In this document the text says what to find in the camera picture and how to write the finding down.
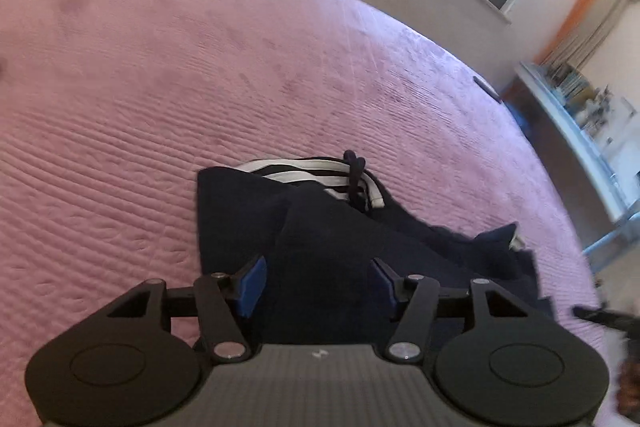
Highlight light blue desk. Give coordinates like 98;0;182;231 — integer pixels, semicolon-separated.
514;60;640;258

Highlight black phone on bed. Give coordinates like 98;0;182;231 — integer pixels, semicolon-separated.
473;76;502;104

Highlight pink quilted bed cover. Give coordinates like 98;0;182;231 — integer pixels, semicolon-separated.
1;0;603;426

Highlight navy striped track pants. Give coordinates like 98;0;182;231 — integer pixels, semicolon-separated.
196;155;552;345

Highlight orange beige curtain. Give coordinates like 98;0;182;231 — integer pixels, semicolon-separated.
535;0;632;69

